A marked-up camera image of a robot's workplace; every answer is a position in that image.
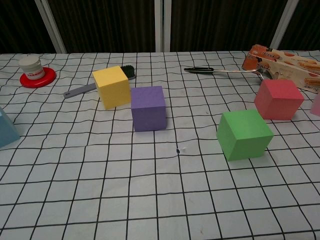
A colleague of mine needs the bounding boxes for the orange biscuit box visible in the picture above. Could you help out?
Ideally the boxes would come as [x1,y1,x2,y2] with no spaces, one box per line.
[241,44,320,94]

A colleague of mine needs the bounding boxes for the grey brush black bristles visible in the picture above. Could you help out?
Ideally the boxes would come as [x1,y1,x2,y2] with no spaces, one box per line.
[63,64,137,99]

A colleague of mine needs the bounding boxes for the steel ladle black handle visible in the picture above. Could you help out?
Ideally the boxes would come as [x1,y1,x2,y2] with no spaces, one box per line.
[184,66,274,81]

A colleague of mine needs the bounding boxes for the purple foam cube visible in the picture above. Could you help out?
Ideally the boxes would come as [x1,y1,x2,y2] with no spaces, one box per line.
[130,85,168,133]

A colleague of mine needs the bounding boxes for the red foam cube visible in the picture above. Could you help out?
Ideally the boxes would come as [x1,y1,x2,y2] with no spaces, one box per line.
[253,79,305,121]

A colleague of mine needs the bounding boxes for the white plastic jar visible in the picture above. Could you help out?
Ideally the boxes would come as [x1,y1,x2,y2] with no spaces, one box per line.
[18,55,45,80]

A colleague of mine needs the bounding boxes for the red round disc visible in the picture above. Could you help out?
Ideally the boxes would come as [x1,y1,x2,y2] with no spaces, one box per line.
[19,66,57,89]

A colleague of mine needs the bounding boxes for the light blue foam cube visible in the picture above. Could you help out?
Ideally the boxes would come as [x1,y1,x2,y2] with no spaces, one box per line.
[0,106,21,149]

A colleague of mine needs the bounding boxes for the green foam cube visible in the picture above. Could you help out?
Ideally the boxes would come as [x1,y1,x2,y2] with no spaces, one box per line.
[215,108,275,162]

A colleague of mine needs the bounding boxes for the pink foam cube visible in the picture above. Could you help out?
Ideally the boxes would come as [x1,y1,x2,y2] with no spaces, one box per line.
[309,92,320,117]

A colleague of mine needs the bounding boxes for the yellow foam cube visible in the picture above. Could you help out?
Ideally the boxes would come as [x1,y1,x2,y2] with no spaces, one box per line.
[91,65,132,110]

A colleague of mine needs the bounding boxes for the white black-grid tablecloth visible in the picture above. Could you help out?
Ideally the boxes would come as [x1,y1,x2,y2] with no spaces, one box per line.
[0,49,320,240]

